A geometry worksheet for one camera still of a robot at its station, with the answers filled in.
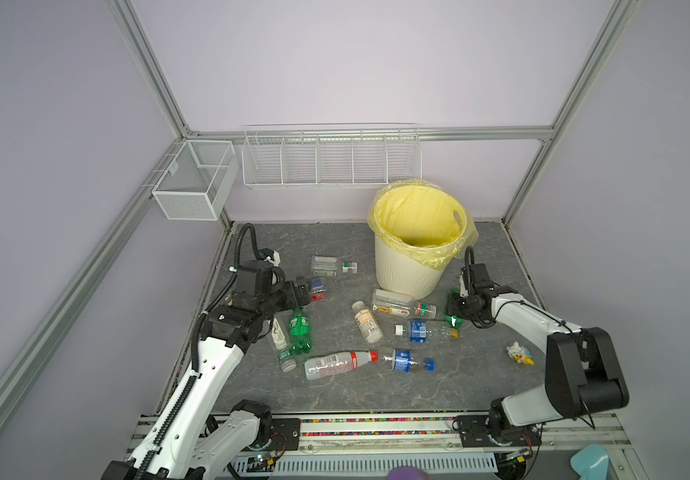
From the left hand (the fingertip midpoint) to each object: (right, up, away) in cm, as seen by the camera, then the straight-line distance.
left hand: (295, 290), depth 75 cm
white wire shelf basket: (+7, +42, +25) cm, 49 cm away
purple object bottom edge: (+27, -43, -5) cm, 51 cm away
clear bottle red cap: (+9, -21, +6) cm, 23 cm away
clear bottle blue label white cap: (+33, -14, +11) cm, 38 cm away
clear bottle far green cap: (+5, +4, +34) cm, 34 cm away
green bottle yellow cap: (+44, -11, +14) cm, 48 cm away
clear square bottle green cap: (+28, -7, +17) cm, 34 cm away
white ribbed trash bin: (+28, +4, +12) cm, 30 cm away
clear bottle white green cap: (-7, -13, +12) cm, 19 cm away
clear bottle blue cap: (+28, -20, +6) cm, 35 cm away
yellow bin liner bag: (+37, +19, +24) cm, 48 cm away
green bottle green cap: (-1, -14, +12) cm, 19 cm away
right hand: (+47, -8, +18) cm, 51 cm away
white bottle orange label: (+19, -12, +13) cm, 25 cm away
